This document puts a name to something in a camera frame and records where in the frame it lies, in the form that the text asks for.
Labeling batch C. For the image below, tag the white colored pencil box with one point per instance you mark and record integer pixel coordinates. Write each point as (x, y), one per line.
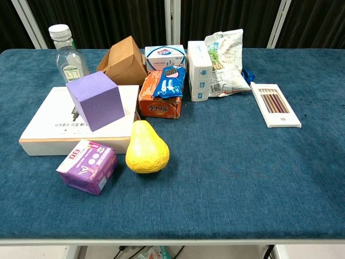
(275, 105)

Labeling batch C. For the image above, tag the black curtain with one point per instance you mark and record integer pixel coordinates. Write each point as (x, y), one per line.
(107, 19)

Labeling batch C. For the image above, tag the white blue tissue box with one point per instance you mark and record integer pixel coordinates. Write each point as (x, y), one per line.
(164, 58)

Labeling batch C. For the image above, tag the tall white box blue icons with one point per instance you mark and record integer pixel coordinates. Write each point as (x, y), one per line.
(199, 73)

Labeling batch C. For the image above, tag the white metal frame post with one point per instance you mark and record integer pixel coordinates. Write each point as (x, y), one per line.
(279, 23)
(172, 21)
(29, 23)

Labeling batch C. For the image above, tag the brown kraft paper box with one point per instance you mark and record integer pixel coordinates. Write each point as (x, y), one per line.
(125, 63)

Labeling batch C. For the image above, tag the blue carpet table cover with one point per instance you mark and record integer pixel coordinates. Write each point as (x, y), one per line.
(215, 175)

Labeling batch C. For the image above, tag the flat white USB box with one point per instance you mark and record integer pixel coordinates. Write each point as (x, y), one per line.
(48, 129)

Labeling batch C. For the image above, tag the purple sanitary pad pack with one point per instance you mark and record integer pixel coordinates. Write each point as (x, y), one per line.
(86, 167)

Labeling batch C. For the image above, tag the white green snack bag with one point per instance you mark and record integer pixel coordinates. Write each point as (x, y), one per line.
(229, 67)

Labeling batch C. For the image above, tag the purple foam cube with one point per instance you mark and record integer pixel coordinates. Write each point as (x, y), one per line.
(95, 101)

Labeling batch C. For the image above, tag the orange cardboard box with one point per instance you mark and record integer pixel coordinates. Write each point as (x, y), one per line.
(159, 103)

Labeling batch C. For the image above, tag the white green plastic bag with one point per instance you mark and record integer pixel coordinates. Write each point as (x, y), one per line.
(153, 253)

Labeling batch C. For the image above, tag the clear plastic bottle white cap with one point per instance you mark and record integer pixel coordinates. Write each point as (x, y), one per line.
(70, 59)

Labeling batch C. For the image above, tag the blue plastic wrapper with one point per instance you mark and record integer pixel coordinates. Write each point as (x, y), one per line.
(248, 76)

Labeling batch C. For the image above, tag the blue cookie snack pack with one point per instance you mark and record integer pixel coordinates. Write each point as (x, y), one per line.
(169, 83)

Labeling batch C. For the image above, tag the white table leg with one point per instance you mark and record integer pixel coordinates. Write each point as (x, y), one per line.
(74, 252)

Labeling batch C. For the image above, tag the yellow pear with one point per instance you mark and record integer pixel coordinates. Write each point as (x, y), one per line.
(145, 153)

